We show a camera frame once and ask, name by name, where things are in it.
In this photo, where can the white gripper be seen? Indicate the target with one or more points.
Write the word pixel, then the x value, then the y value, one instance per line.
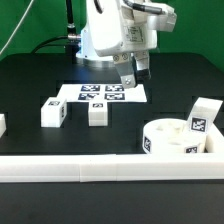
pixel 128 26

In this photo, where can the white round stool seat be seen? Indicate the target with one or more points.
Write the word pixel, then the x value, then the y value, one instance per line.
pixel 171 136

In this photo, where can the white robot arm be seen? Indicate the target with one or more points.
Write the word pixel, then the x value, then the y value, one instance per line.
pixel 88 54

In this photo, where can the white marker sheet with tags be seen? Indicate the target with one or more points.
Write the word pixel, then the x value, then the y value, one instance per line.
pixel 108 92

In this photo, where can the white U-shaped fence wall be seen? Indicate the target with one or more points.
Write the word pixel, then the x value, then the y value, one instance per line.
pixel 91 168

